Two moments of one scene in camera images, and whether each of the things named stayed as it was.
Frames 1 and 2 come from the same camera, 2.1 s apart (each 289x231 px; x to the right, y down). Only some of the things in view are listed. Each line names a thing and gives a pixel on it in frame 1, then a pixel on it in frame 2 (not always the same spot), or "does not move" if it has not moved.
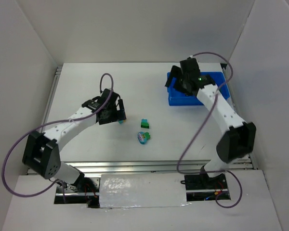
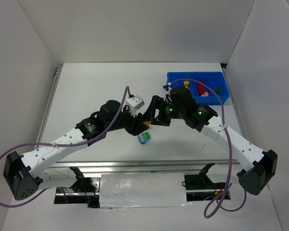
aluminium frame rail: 153,166 does not move
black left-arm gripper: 121,109 -> 135,125
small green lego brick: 148,136 does not move
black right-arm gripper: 174,77 -> 157,111
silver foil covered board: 125,190 does not move
